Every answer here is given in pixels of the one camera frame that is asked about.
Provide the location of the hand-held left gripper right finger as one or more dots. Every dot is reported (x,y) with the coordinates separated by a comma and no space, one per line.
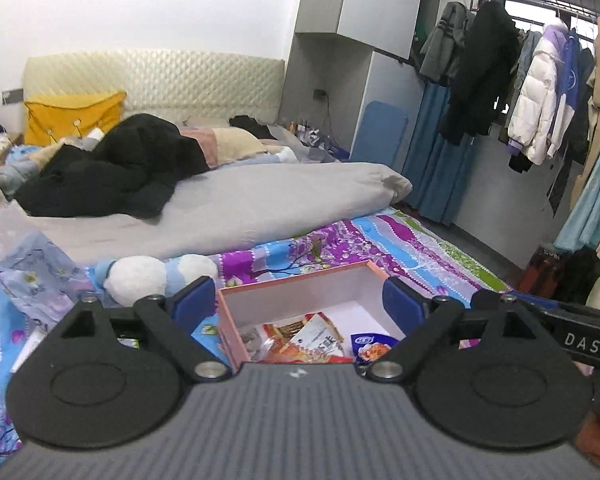
(402,302)

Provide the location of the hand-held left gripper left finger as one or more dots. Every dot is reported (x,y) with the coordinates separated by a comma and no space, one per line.
(195,300)

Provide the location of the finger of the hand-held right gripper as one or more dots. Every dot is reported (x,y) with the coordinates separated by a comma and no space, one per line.
(485,299)

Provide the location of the blue snack packet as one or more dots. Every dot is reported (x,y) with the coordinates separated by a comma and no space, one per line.
(370,347)

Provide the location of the small clear brown snack packet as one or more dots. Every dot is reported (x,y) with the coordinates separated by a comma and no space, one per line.
(252,340)

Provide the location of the red clear-window snack packet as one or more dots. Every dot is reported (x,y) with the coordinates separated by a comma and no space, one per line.
(320,347)

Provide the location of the pink cardboard box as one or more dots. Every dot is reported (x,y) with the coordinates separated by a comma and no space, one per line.
(290,295)

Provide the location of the orange snack packet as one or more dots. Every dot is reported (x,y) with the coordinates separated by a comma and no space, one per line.
(285,332)

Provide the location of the red black bag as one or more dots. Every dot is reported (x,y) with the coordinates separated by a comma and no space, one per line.
(537,272)

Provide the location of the white blue plush toy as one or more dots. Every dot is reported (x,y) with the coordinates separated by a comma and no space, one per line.
(135,280)

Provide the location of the floral bed sheet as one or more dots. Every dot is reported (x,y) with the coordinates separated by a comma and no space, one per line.
(330,245)

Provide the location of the grey duvet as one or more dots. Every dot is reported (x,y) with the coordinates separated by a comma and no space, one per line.
(255,200)

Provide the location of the light blue hanging garment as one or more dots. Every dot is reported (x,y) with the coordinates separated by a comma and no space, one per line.
(595,200)

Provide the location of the blue curtain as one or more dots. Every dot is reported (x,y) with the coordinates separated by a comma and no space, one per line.
(430,160)

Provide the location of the black clothing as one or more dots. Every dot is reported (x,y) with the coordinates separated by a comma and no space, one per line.
(130,160)

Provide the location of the pink pillow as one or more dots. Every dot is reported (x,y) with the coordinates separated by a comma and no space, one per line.
(205,142)

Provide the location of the beige pillow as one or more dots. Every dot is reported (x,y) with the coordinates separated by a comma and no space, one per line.
(235,142)

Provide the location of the light blue plastic bag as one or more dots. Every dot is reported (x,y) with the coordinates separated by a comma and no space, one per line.
(30,270)

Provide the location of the blue panel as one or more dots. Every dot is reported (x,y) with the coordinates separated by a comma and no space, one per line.
(380,135)

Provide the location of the small dark clothes heap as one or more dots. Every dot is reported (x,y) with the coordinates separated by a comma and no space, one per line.
(250,126)

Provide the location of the group of small bottles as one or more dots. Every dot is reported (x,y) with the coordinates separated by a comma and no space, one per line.
(305,130)

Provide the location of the white purple puffer jacket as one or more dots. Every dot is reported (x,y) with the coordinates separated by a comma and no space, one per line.
(535,95)

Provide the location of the cream quilted headboard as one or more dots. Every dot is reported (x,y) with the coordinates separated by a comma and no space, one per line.
(180,80)

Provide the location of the yellow pillow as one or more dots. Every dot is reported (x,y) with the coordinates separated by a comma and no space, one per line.
(65,115)

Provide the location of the black hanging coat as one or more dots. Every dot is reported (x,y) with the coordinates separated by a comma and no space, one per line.
(485,70)

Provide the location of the grey striped hanging jacket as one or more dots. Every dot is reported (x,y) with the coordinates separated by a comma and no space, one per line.
(445,45)

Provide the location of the grey white wardrobe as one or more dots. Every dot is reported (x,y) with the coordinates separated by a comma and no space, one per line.
(380,0)

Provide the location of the black wall plug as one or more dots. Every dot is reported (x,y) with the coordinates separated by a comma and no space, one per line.
(321,94)

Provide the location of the grey wall socket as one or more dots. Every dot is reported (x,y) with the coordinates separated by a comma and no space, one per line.
(12,96)

